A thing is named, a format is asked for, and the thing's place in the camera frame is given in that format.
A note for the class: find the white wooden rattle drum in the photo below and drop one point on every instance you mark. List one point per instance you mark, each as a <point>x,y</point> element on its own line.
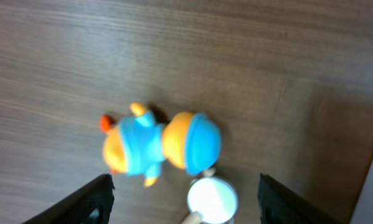
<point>211,199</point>

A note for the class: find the yellow blue duck toy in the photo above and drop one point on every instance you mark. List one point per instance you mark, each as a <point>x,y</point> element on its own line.
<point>138,144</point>

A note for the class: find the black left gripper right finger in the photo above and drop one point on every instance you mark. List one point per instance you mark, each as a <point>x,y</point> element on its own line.
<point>279,205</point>

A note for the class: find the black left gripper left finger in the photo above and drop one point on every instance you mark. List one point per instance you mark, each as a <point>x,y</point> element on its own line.
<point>91,204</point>

